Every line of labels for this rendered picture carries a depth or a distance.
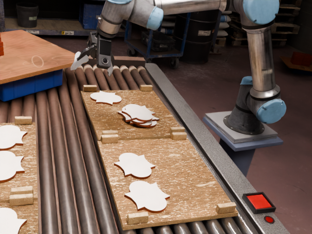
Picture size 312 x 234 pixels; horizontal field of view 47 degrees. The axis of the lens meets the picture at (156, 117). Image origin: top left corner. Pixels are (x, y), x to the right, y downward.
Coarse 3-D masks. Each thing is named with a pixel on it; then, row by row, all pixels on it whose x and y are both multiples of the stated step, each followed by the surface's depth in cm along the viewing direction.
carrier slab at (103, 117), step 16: (128, 96) 164; (144, 96) 166; (96, 112) 146; (112, 112) 148; (160, 112) 155; (96, 128) 135; (112, 128) 137; (128, 128) 139; (144, 128) 141; (160, 128) 143
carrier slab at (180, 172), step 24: (120, 144) 128; (144, 144) 130; (168, 144) 133; (168, 168) 120; (192, 168) 122; (120, 192) 106; (168, 192) 109; (192, 192) 111; (216, 192) 113; (120, 216) 97; (168, 216) 100; (192, 216) 102; (216, 216) 104
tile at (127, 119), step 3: (123, 108) 146; (120, 111) 143; (120, 114) 143; (123, 114) 142; (126, 117) 140; (129, 117) 140; (126, 120) 139; (129, 120) 139; (132, 120) 139; (135, 120) 139; (138, 123) 139; (141, 123) 139
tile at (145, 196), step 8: (136, 184) 109; (144, 184) 109; (152, 184) 110; (136, 192) 105; (144, 192) 106; (152, 192) 106; (160, 192) 107; (136, 200) 102; (144, 200) 103; (152, 200) 103; (160, 200) 104; (144, 208) 101; (152, 208) 100; (160, 208) 101
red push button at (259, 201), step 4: (248, 196) 114; (252, 196) 115; (256, 196) 115; (260, 196) 115; (252, 200) 113; (256, 200) 113; (260, 200) 114; (264, 200) 114; (256, 204) 112; (260, 204) 112; (264, 204) 112; (268, 204) 112; (256, 208) 110
